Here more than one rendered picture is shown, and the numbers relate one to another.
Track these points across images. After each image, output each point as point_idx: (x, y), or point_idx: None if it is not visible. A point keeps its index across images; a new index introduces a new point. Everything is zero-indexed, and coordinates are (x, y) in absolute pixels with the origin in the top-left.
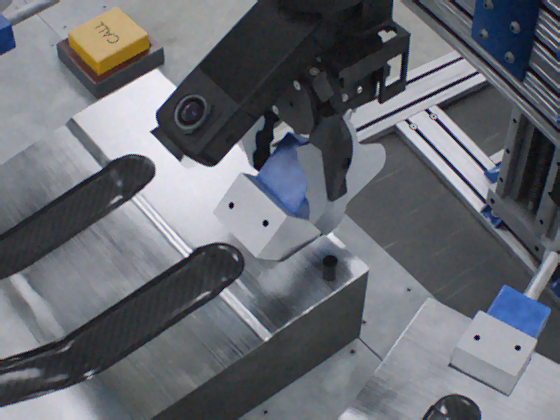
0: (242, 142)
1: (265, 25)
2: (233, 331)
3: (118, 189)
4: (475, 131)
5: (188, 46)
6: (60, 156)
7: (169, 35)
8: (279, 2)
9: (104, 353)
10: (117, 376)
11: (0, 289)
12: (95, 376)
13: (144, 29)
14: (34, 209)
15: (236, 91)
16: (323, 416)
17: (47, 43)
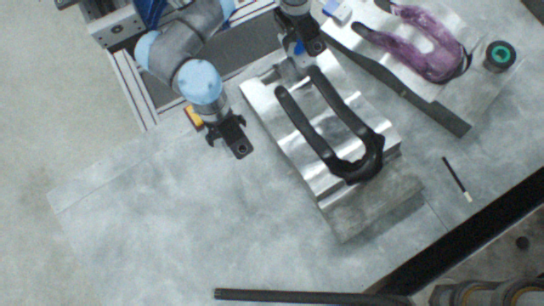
0: (289, 54)
1: (303, 22)
2: (333, 69)
3: (283, 96)
4: None
5: (48, 161)
6: (270, 112)
7: (38, 170)
8: (307, 14)
9: (337, 101)
10: (345, 97)
11: (318, 127)
12: (345, 102)
13: (31, 182)
14: (289, 120)
15: (316, 34)
16: (341, 62)
17: (188, 137)
